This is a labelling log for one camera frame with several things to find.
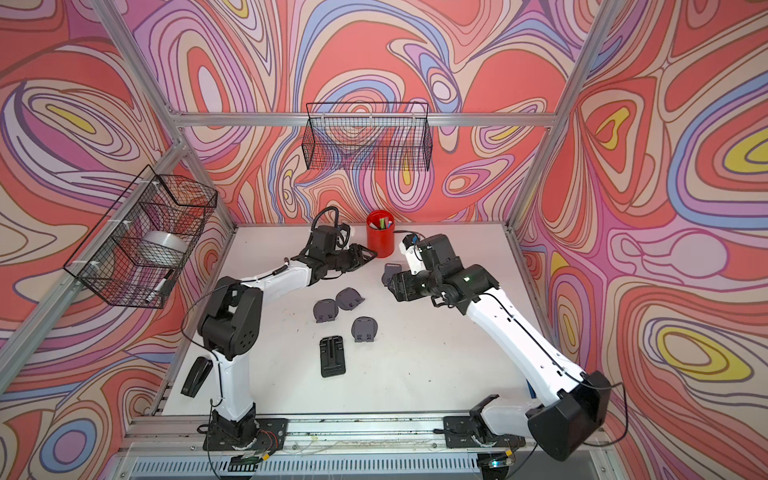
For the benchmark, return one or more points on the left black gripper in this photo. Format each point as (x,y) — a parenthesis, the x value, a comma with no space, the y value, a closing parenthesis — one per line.
(357,257)

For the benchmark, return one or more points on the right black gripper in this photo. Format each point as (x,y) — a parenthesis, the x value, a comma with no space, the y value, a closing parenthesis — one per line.
(404,290)

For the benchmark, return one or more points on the grey phone stand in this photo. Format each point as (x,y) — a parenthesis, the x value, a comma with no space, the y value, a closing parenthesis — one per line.
(325,310)
(364,329)
(348,299)
(390,270)

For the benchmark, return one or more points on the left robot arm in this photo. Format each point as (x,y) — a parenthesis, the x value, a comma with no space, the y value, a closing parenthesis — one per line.
(230,326)

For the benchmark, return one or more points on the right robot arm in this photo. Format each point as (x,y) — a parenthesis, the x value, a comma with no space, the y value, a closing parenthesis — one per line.
(570,404)

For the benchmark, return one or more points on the black rectangular phone holder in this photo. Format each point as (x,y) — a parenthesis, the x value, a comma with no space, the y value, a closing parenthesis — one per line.
(332,356)

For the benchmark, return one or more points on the red pen cup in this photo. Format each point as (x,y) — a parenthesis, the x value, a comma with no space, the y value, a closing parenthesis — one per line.
(382,241)

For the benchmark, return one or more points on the black stapler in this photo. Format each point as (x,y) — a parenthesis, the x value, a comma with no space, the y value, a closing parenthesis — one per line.
(197,375)

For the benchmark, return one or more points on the silver tape roll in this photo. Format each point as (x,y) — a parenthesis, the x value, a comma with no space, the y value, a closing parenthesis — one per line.
(162,249)

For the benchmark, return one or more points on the black marker in basket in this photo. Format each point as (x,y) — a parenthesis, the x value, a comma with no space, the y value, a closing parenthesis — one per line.
(157,290)

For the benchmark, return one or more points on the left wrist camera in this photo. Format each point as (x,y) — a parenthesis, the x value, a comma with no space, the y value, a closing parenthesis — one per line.
(342,235)

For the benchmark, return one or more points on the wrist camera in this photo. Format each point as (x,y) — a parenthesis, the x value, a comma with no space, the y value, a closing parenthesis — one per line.
(342,235)
(412,253)

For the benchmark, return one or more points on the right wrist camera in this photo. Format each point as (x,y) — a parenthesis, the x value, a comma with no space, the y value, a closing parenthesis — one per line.
(412,253)

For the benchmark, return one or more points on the back wire basket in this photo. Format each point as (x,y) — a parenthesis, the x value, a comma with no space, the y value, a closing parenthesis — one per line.
(362,136)

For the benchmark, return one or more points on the wire basket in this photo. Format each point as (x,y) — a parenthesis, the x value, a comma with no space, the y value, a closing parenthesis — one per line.
(112,269)
(362,136)

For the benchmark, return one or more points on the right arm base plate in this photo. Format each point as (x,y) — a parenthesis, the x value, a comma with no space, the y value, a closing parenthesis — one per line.
(464,431)

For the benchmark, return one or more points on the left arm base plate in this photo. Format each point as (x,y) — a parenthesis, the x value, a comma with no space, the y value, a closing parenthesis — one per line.
(263,435)

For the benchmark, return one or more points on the left wire basket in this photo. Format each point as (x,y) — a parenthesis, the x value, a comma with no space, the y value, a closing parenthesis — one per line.
(112,269)

